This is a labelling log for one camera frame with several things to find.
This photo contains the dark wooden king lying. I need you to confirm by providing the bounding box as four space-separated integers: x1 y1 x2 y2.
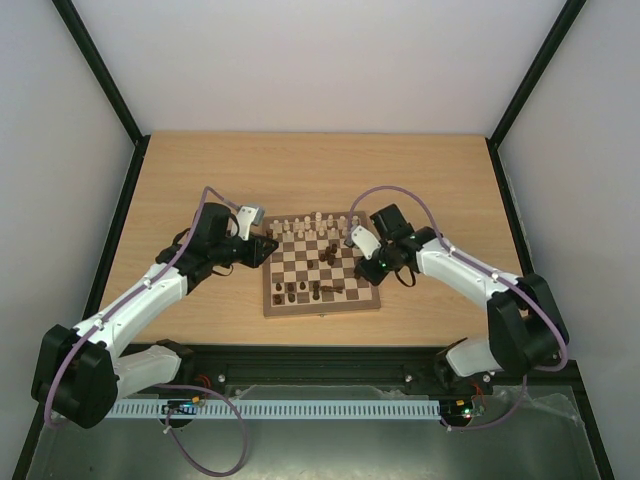
320 285 344 293

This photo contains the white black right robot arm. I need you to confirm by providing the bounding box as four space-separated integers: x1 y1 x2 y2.
346 204 569 392

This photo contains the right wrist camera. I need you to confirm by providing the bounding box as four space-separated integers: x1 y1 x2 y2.
345 225 381 260

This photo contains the light blue slotted cable duct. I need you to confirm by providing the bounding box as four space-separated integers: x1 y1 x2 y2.
107 398 441 421

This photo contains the wooden chess board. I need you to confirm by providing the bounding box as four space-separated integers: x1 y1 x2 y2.
262 238 381 318

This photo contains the black frame post left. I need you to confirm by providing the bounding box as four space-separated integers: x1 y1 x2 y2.
52 0 149 146

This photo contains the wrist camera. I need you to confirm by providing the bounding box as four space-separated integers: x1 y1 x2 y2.
236 205 265 241
345 225 381 260

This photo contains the row of light chess pieces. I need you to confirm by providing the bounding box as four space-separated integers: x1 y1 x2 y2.
263 211 348 241

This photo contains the black frame post right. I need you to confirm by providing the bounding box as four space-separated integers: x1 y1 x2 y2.
487 0 589 149

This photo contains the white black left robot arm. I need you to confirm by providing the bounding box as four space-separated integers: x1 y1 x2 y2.
31 202 278 429

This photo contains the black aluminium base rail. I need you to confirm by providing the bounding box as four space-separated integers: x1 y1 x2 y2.
139 343 576 396

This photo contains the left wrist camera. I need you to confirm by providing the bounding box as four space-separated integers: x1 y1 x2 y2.
236 205 265 241

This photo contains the black frame post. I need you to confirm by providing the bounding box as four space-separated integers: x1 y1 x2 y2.
487 0 589 149
52 0 149 146

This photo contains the pile of dark chess pieces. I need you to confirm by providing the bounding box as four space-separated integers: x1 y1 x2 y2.
319 243 338 266

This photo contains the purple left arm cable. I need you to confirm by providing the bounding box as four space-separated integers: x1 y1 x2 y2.
43 186 244 426

